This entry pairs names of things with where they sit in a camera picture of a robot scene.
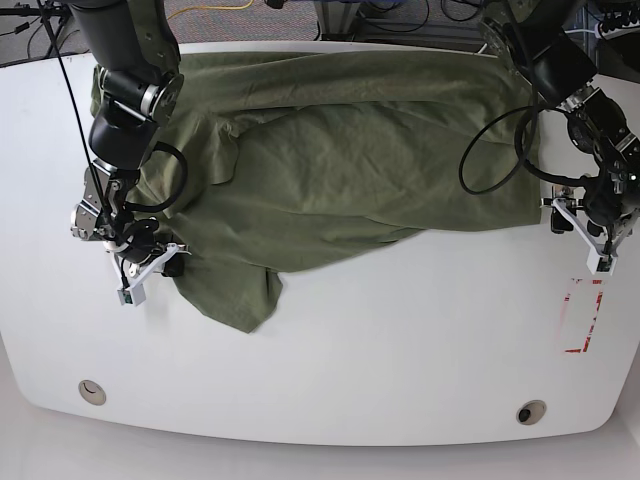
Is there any green T-shirt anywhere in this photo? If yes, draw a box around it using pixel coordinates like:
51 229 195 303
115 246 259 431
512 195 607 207
88 49 544 335

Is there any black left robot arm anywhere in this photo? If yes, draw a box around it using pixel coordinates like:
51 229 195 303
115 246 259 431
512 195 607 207
479 1 639 273

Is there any right table grommet hole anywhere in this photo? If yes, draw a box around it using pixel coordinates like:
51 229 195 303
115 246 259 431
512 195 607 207
516 400 547 426

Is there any red tape rectangle marker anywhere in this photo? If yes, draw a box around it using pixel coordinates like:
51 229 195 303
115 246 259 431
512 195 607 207
560 278 606 354

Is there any yellow cable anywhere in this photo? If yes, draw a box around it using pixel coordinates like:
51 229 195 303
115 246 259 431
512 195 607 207
167 0 254 21

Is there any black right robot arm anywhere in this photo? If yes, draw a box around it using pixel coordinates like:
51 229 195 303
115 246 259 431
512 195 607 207
68 1 188 306

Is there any table grommet hole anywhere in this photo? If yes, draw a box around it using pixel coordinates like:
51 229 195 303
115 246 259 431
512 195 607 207
516 400 547 426
78 379 107 406

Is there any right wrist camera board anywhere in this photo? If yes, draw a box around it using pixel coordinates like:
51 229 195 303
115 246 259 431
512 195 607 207
118 283 146 307

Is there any left table grommet hole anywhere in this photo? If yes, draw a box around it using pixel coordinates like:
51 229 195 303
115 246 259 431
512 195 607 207
78 379 107 406

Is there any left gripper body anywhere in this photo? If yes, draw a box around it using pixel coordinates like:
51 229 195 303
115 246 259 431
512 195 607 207
540 185 635 255

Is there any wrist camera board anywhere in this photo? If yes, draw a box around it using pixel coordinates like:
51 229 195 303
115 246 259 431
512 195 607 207
586 248 618 275
118 283 146 307

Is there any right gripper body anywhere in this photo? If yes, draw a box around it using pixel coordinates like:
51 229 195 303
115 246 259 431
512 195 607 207
107 241 190 289

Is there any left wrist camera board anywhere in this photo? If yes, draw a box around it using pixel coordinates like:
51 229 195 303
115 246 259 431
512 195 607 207
586 248 618 275

